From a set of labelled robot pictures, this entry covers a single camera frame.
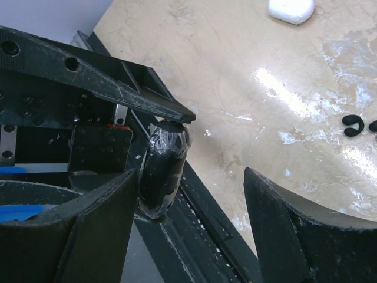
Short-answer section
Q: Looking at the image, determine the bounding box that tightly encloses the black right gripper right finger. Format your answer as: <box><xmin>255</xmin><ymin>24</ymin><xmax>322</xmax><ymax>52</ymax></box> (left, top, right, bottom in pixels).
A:
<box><xmin>244</xmin><ymin>167</ymin><xmax>376</xmax><ymax>282</ymax></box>

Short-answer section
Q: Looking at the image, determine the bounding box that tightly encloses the black earbud one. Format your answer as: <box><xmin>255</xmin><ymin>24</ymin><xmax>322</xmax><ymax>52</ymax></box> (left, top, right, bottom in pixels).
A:
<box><xmin>342</xmin><ymin>114</ymin><xmax>365</xmax><ymax>137</ymax></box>
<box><xmin>368</xmin><ymin>120</ymin><xmax>377</xmax><ymax>133</ymax></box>

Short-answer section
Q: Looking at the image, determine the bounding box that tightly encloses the black earbud left one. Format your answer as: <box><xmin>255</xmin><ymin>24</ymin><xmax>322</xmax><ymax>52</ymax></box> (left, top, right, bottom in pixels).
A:
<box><xmin>342</xmin><ymin>114</ymin><xmax>365</xmax><ymax>137</ymax></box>

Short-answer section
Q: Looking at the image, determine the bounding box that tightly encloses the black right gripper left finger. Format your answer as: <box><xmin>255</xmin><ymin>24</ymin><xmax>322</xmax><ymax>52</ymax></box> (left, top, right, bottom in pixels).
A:
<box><xmin>1</xmin><ymin>170</ymin><xmax>137</xmax><ymax>282</ymax></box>

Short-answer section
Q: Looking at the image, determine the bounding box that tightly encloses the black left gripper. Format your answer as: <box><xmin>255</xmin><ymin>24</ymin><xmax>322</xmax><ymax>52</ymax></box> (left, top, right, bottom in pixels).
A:
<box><xmin>1</xmin><ymin>27</ymin><xmax>196</xmax><ymax>184</ymax></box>

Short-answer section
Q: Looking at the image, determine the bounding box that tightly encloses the white earbud charging case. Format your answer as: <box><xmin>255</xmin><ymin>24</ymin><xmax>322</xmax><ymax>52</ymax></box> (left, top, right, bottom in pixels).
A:
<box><xmin>267</xmin><ymin>0</ymin><xmax>315</xmax><ymax>25</ymax></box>

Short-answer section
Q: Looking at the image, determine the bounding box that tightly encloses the black earbud right one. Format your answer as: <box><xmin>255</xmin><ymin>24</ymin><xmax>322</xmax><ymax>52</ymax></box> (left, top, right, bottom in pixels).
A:
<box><xmin>368</xmin><ymin>120</ymin><xmax>377</xmax><ymax>133</ymax></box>

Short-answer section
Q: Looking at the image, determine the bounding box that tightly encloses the black earbud charging case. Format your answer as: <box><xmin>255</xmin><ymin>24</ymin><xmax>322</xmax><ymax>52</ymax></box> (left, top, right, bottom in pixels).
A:
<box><xmin>138</xmin><ymin>120</ymin><xmax>190</xmax><ymax>220</ymax></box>

